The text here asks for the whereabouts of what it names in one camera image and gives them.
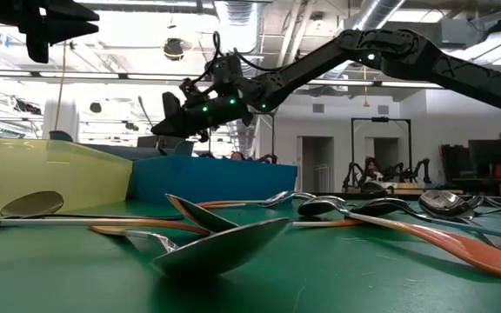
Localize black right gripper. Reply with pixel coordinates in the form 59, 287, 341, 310
150, 91, 254, 143

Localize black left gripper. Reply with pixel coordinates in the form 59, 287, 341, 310
0, 0, 100, 64

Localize black monitor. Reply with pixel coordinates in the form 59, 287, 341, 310
137, 134, 188, 150
467, 138, 501, 168

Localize grey-blue plastic bin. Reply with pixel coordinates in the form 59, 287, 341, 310
49, 130, 196, 163

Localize long ceiling light strip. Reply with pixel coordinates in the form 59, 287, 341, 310
0, 69, 217, 83
306, 77, 445, 90

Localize dark blue plastic tray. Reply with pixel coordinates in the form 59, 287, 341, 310
127, 155, 299, 207

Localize black ceiling-mounted device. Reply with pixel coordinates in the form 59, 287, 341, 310
162, 37, 186, 63

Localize yellow-green plastic tray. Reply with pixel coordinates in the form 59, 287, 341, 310
0, 137, 134, 217

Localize pile of loose spoons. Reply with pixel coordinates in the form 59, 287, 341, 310
0, 197, 501, 313

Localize black equipment rack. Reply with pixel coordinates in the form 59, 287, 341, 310
439, 143, 501, 190

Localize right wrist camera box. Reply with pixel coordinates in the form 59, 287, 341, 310
209, 54, 246, 84

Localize black metal frame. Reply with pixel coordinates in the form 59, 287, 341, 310
350, 116, 413, 183

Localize silver ceiling duct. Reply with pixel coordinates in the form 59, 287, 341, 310
322, 0, 408, 82

